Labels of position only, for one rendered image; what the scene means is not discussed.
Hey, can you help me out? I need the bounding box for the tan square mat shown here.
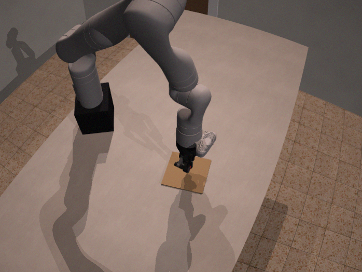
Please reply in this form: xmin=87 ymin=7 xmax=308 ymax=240
xmin=161 ymin=152 xmax=212 ymax=194

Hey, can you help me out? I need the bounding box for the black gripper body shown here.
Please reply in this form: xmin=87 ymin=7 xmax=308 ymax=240
xmin=176 ymin=140 xmax=196 ymax=161

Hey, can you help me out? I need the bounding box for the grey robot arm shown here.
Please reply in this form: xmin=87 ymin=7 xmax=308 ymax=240
xmin=55 ymin=0 xmax=216 ymax=158

